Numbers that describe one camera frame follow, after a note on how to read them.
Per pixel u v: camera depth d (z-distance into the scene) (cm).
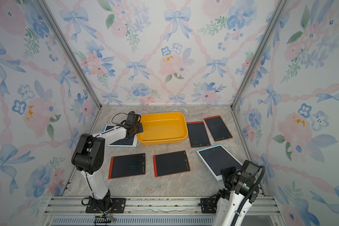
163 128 107
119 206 74
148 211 73
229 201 62
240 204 45
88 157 52
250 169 55
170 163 89
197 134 104
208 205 73
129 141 98
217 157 85
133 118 78
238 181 49
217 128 107
